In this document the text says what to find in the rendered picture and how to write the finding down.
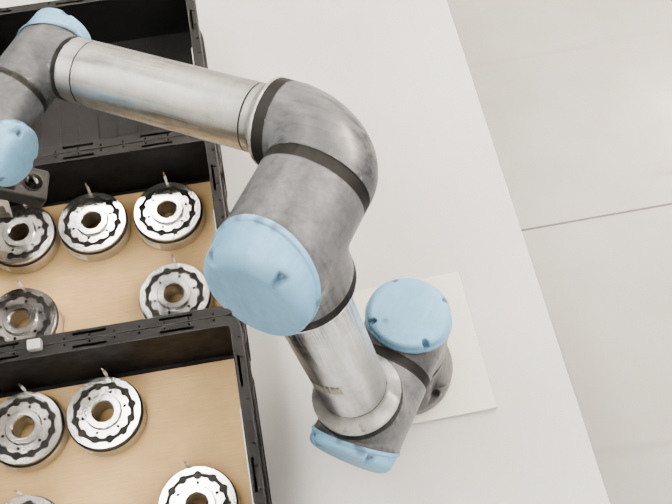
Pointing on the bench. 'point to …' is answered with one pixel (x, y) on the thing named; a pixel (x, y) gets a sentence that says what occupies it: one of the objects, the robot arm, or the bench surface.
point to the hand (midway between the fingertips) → (8, 235)
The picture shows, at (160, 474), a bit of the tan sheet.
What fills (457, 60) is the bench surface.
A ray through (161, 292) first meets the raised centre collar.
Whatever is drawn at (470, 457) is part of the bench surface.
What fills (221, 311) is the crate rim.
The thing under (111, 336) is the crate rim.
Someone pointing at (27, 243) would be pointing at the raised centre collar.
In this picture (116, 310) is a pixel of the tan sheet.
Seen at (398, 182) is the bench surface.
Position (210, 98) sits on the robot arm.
